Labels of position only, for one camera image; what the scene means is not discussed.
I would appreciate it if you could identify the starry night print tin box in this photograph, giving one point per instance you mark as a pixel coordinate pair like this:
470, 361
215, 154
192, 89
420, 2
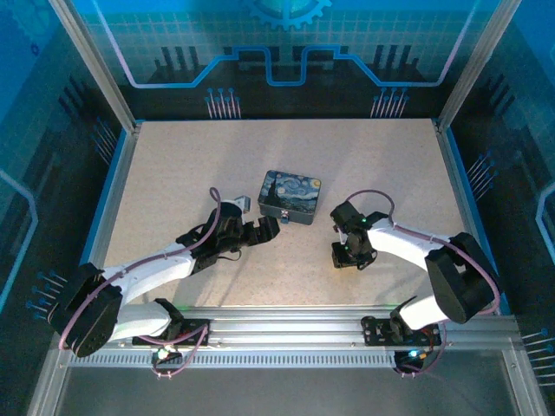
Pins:
290, 193

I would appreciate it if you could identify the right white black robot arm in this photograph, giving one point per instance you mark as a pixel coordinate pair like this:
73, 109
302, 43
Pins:
412, 242

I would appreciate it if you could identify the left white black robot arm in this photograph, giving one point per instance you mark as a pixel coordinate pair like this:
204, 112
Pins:
143, 271

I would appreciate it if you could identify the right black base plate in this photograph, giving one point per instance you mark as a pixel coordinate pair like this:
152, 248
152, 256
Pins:
377, 331

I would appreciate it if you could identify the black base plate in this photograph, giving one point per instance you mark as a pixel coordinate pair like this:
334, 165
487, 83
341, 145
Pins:
377, 331
191, 331

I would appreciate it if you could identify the aluminium mounting rail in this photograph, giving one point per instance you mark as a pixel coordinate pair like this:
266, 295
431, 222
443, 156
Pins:
286, 325

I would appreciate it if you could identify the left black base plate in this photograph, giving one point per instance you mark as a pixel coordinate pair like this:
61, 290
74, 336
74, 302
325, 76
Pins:
191, 331

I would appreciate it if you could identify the aluminium frame post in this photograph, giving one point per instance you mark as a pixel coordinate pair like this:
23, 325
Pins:
479, 60
93, 65

